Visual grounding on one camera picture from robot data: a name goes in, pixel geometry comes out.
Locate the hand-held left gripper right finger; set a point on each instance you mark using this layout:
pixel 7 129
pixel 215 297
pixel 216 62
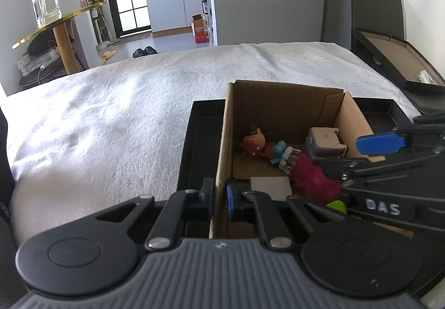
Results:
pixel 230 201

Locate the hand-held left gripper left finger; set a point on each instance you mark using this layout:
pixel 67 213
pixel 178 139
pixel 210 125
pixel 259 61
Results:
pixel 203 201

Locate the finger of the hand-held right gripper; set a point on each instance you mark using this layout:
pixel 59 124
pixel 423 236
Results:
pixel 379 143
pixel 365 169

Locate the green block toy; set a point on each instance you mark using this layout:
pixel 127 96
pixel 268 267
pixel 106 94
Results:
pixel 336 207

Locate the beige cube figure toy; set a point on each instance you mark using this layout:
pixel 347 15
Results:
pixel 325 140

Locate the pink fuzzy toy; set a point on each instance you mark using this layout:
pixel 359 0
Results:
pixel 311 180

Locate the black tray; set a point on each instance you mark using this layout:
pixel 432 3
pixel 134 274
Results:
pixel 201 142

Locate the brown cardboard box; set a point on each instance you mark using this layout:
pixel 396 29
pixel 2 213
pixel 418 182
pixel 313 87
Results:
pixel 285 110

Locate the orange bear figure toy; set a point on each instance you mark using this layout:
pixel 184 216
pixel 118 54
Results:
pixel 253 142

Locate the teal white toy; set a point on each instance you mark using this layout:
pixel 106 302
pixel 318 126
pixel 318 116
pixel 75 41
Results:
pixel 280 152

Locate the clear plastic wrap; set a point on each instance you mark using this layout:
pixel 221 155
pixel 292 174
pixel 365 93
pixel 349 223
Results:
pixel 428 77

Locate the black framed brown board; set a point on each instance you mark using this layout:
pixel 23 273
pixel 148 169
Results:
pixel 396 58

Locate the white fluffy blanket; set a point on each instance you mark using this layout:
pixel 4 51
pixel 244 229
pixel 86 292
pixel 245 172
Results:
pixel 104 121

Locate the dark grey upholstered panel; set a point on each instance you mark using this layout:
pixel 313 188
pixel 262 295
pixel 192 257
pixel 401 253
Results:
pixel 375 6

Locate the black slipper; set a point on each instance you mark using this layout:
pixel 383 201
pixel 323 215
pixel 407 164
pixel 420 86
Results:
pixel 138 53
pixel 150 50

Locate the orange cardboard box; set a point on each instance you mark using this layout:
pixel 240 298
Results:
pixel 201 30

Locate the black spray bottle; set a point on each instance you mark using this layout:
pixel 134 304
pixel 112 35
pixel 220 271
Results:
pixel 205 4

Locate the white kitchen cabinet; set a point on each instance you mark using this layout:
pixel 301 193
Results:
pixel 170 6

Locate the dark cloth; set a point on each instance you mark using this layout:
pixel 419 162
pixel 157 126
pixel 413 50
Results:
pixel 5 173

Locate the gold round side table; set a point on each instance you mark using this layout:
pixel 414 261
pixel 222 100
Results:
pixel 67 48

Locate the white power strip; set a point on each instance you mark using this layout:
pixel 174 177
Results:
pixel 34 59

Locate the clear glass jar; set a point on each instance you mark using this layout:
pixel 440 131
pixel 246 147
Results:
pixel 47 6

